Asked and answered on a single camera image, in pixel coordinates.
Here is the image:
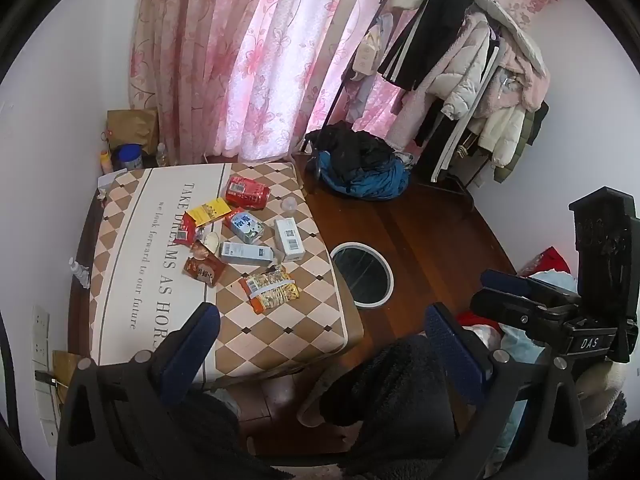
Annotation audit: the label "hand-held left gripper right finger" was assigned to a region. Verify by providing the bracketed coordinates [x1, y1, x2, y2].
[424, 302, 589, 480]

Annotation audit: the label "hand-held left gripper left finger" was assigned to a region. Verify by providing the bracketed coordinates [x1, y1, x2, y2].
[56, 302, 236, 480]

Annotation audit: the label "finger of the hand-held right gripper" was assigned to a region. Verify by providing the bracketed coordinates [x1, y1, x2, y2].
[481, 269, 583, 307]
[469, 287, 581, 335]

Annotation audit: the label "brown snack packet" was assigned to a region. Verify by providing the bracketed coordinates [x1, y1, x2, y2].
[182, 252, 227, 288]

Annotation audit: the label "white round bin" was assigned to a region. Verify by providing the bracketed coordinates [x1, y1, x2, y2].
[330, 241, 395, 308]

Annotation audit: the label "white wrapper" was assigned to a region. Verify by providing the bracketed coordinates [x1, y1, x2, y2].
[194, 227, 223, 256]

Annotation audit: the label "red snack packet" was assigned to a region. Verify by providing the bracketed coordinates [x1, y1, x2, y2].
[180, 211, 201, 247]
[225, 176, 272, 209]

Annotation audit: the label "yellow snack packet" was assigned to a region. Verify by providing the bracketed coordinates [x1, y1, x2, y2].
[186, 198, 232, 227]

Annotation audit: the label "light blue cloth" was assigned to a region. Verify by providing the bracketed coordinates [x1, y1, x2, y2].
[492, 322, 556, 366]

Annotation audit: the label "person's right leg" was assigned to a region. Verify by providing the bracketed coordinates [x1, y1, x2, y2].
[319, 335, 482, 477]

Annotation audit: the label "person's leg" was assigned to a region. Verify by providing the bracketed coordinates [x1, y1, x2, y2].
[319, 335, 482, 477]
[165, 390, 281, 480]

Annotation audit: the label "person's left leg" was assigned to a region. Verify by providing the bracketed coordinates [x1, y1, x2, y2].
[165, 390, 281, 480]

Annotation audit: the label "orange noodle packet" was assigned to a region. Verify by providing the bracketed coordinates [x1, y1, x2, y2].
[238, 265, 301, 315]

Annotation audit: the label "black metal clothes rack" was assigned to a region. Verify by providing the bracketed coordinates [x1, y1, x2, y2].
[300, 0, 501, 221]

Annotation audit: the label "white and blue long box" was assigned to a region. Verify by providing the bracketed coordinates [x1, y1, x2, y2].
[220, 241, 274, 266]

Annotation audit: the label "clear plastic bin liner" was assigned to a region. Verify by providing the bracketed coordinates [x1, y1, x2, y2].
[333, 245, 391, 304]

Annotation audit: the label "checked brown tablecloth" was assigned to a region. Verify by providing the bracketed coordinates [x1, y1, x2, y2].
[89, 161, 365, 386]

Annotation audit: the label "cream fleece cloth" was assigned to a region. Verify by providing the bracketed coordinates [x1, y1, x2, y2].
[572, 360, 628, 431]

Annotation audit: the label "brown cardboard piece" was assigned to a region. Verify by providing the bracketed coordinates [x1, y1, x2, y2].
[52, 350, 92, 406]

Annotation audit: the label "white cardboard box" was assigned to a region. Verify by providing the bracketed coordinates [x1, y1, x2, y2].
[273, 217, 306, 262]

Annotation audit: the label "dark green jacket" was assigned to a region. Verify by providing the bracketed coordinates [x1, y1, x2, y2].
[494, 105, 551, 183]

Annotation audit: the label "black striped track pants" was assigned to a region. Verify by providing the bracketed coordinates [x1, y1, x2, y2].
[415, 100, 481, 183]

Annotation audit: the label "cream jacket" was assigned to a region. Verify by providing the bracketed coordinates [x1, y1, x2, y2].
[477, 105, 526, 168]

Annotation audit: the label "pink fleece garment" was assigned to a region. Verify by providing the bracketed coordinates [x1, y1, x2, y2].
[387, 85, 433, 148]

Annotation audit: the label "black cloth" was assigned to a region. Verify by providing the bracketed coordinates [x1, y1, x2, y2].
[304, 121, 401, 177]

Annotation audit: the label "blue canister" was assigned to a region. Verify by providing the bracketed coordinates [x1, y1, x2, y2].
[116, 143, 146, 172]

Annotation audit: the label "pink fleece coat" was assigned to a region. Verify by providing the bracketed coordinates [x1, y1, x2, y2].
[487, 35, 551, 113]

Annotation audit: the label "grey white puffer coat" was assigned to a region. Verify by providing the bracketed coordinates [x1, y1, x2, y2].
[440, 10, 501, 121]

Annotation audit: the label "brown paper bag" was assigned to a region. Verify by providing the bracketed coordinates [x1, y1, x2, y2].
[106, 108, 160, 152]

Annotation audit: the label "light blue garment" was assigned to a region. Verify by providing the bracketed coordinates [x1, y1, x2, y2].
[345, 15, 396, 126]

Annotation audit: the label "black pants with white stripes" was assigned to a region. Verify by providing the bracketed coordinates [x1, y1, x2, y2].
[377, 0, 473, 92]

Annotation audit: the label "pink floral curtain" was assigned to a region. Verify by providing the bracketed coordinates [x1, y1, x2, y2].
[127, 0, 436, 163]

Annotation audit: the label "white wall socket panel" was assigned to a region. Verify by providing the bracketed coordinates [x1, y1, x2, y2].
[31, 305, 62, 448]

